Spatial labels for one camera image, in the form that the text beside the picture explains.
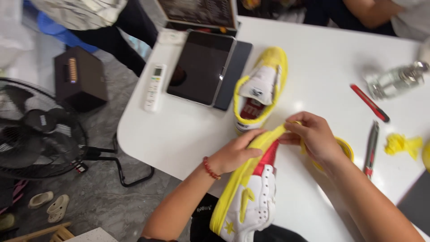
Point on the black floor fan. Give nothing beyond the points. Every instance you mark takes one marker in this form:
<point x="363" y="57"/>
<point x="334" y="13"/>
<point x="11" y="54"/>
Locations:
<point x="37" y="129"/>

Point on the clear glass bottle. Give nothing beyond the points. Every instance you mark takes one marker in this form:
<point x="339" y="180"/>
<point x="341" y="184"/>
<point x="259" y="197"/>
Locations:
<point x="394" y="80"/>

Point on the silver and red utility knife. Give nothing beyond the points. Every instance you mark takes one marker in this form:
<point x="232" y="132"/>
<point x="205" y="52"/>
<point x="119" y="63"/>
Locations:
<point x="371" y="149"/>

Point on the wooden rack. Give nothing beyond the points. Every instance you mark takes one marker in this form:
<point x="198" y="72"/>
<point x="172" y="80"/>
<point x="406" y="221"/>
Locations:
<point x="47" y="233"/>

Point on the dark grey mat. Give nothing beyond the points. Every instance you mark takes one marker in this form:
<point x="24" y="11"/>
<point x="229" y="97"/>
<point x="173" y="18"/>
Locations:
<point x="416" y="205"/>

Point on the person's black trousers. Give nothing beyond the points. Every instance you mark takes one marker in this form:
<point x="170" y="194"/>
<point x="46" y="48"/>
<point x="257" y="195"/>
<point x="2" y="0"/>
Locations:
<point x="235" y="232"/>

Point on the white remote control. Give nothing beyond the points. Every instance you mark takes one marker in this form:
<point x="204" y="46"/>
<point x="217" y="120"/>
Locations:
<point x="155" y="87"/>

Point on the grey tablet with cover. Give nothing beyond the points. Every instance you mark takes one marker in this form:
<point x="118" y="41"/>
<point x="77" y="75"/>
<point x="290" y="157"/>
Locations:
<point x="206" y="69"/>

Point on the white charger box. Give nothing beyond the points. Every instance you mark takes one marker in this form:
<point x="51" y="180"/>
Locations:
<point x="172" y="36"/>

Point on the person's right hand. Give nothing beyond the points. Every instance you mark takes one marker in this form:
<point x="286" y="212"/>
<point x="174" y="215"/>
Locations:
<point x="314" y="136"/>

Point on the person's left hand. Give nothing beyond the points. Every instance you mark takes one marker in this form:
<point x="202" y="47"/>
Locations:
<point x="235" y="153"/>

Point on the white sneaker with yellow tape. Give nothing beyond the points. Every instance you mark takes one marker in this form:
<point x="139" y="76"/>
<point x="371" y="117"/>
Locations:
<point x="260" y="89"/>
<point x="250" y="191"/>

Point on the blue plastic stool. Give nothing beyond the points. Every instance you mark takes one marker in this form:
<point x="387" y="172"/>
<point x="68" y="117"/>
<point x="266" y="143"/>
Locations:
<point x="60" y="32"/>

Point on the black metal table leg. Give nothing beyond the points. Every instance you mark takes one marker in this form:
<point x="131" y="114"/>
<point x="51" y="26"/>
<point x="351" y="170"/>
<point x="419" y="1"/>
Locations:
<point x="117" y="164"/>

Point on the person's right fingers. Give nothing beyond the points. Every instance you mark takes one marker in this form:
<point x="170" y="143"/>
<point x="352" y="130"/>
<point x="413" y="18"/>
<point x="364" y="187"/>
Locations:
<point x="291" y="133"/>

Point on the yellow masking tape roll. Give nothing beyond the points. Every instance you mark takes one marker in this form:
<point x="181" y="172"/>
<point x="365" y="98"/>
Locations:
<point x="341" y="151"/>

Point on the crumpled yellow tape scrap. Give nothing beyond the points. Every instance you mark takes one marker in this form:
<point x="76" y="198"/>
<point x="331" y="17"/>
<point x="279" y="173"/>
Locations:
<point x="401" y="144"/>

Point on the beige clog sandal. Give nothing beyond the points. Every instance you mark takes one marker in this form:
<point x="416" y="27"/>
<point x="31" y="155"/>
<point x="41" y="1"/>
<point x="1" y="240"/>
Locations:
<point x="40" y="199"/>
<point x="57" y="208"/>

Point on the dark brown speaker box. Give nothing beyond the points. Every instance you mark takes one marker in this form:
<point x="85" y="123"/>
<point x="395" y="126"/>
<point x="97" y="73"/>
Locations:
<point x="80" y="79"/>

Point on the black box with open lid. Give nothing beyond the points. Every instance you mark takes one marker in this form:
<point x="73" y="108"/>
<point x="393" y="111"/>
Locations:
<point x="200" y="16"/>

